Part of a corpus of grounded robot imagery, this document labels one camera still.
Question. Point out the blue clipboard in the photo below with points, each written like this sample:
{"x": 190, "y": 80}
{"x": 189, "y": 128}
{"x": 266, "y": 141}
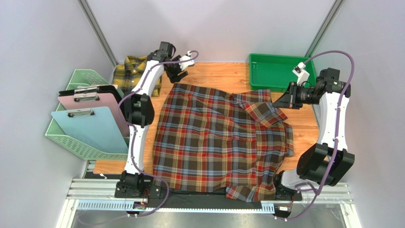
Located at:
{"x": 90, "y": 133}

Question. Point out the mint green file organizer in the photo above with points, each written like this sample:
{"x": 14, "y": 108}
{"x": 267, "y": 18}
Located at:
{"x": 83, "y": 78}

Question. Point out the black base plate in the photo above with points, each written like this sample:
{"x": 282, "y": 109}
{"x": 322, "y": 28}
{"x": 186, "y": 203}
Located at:
{"x": 154, "y": 196}

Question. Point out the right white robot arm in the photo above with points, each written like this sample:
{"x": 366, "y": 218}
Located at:
{"x": 328, "y": 160}

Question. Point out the pink clipboard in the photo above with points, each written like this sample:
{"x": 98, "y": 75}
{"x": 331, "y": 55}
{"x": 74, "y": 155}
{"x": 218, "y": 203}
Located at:
{"x": 107, "y": 100}

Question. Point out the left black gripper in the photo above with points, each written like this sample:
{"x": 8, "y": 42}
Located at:
{"x": 174, "y": 77}

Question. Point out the left corner aluminium post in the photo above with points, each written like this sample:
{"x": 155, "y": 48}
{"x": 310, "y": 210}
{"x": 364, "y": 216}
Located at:
{"x": 86, "y": 8}

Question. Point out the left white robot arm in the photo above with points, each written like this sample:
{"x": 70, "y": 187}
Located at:
{"x": 139, "y": 110}

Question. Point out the green plastic tray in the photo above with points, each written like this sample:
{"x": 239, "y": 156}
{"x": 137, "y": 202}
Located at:
{"x": 272, "y": 72}

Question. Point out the right corner aluminium post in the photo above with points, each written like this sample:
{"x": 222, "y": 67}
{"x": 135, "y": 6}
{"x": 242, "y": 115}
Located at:
{"x": 328, "y": 20}

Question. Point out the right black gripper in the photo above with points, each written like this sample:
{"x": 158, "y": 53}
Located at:
{"x": 292, "y": 95}

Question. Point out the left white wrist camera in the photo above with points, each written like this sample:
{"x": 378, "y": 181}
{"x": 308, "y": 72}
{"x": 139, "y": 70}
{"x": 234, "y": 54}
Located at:
{"x": 186, "y": 61}

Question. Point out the yellow plaid folded shirt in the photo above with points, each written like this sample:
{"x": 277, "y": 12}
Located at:
{"x": 127, "y": 75}

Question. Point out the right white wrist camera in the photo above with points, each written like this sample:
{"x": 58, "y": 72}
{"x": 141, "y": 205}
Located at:
{"x": 301, "y": 73}

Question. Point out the aluminium rail frame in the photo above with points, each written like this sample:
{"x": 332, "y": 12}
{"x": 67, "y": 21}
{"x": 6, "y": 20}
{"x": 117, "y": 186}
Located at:
{"x": 96, "y": 191}

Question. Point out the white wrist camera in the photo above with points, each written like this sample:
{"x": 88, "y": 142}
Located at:
{"x": 301, "y": 73}
{"x": 186, "y": 61}

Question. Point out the red brown plaid shirt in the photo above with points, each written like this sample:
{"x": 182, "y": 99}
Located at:
{"x": 209, "y": 140}

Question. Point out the corner aluminium post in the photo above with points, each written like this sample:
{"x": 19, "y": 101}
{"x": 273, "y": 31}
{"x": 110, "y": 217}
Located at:
{"x": 328, "y": 20}
{"x": 86, "y": 8}

